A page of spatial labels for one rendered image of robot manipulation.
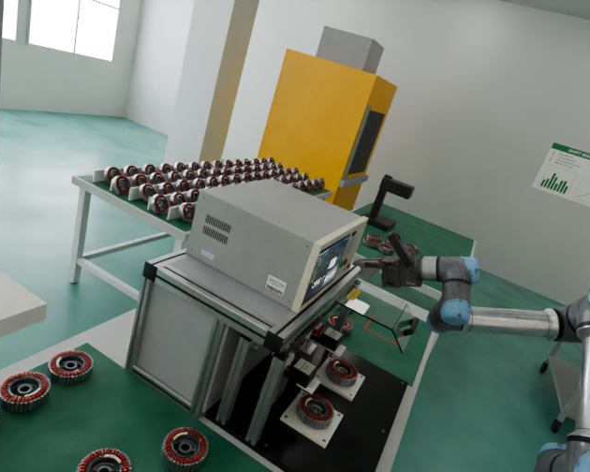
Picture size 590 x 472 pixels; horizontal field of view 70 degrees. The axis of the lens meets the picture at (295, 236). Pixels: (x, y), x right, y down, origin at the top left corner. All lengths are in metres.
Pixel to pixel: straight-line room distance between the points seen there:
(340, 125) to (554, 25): 3.03
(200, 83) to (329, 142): 1.57
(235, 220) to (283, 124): 3.94
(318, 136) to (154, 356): 3.87
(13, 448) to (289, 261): 0.76
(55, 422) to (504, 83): 6.03
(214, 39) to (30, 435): 4.35
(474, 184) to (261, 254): 5.42
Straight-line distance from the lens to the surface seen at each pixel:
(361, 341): 1.87
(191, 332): 1.19
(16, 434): 1.25
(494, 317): 1.37
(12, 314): 0.82
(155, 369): 1.34
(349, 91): 4.77
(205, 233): 1.23
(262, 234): 1.12
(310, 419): 1.32
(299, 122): 4.96
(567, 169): 6.42
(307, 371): 1.29
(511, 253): 6.53
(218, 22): 5.03
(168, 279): 1.16
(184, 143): 5.20
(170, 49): 8.54
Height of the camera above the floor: 1.67
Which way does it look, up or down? 20 degrees down
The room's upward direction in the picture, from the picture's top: 18 degrees clockwise
